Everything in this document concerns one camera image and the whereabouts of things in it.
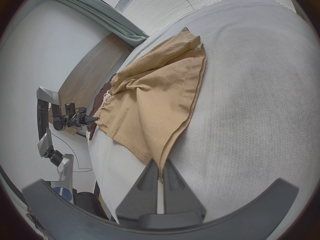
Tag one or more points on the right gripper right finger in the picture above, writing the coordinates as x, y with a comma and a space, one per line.
185, 204

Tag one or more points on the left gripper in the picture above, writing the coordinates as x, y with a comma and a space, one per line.
83, 120

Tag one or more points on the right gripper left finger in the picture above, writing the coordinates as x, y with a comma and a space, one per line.
136, 204

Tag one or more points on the tan shorts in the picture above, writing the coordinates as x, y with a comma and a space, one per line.
150, 96

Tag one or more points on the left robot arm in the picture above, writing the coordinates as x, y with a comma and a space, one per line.
48, 95

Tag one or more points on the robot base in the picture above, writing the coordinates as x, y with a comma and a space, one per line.
66, 174

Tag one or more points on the bed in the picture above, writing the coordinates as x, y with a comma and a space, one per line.
250, 109

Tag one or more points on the brown garment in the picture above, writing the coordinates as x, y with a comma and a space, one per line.
99, 101

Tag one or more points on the grey-green curtain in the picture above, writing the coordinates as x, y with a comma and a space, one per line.
107, 16

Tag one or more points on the window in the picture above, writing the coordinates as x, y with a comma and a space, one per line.
175, 9

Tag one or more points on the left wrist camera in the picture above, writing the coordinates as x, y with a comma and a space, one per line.
82, 109

